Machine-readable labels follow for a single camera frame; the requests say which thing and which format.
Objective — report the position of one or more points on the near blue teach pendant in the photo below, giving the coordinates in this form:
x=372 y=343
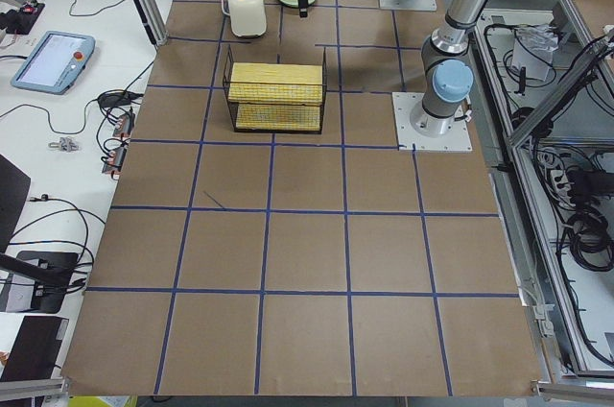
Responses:
x=55 y=63

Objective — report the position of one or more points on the white two-slot toaster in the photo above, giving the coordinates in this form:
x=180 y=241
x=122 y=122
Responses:
x=247 y=17

